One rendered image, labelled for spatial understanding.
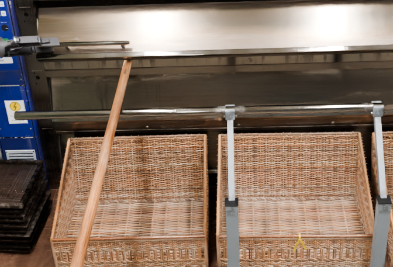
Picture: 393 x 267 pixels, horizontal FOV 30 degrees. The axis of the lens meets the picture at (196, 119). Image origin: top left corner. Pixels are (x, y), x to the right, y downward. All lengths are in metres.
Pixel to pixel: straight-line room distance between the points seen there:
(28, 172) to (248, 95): 0.89
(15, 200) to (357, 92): 1.33
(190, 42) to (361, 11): 0.62
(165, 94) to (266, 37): 0.46
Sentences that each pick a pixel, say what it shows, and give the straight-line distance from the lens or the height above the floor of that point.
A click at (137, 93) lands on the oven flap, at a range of 2.83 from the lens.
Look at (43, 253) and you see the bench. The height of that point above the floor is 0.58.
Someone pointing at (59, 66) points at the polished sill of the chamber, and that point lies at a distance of 2.82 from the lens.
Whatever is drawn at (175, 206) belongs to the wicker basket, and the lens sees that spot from 2.94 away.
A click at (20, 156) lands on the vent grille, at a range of 3.04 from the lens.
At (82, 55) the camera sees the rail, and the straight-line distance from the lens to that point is 2.67.
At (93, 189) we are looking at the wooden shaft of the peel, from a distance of 2.04.
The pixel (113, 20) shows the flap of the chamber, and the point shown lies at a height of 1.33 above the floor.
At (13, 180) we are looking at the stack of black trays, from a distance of 2.85.
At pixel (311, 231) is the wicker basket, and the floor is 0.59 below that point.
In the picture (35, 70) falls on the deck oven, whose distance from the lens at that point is 2.85.
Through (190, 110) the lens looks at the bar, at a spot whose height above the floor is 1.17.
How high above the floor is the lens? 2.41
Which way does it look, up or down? 32 degrees down
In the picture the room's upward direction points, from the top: 3 degrees counter-clockwise
